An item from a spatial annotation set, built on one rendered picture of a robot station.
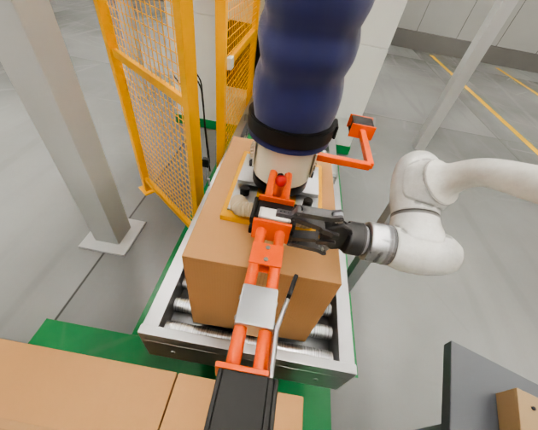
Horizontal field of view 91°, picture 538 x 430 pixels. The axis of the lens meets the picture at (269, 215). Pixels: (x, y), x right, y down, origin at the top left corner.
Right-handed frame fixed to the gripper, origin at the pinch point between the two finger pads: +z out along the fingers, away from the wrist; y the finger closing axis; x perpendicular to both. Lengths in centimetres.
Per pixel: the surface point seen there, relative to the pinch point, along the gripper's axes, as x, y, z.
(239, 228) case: 7.4, 12.9, 8.2
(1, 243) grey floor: 41, 110, 159
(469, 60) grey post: 268, 8, -161
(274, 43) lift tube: 18.3, -29.5, 6.6
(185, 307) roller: 0, 54, 24
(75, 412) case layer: -34, 54, 42
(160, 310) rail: -5, 49, 30
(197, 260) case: -4.8, 13.7, 15.9
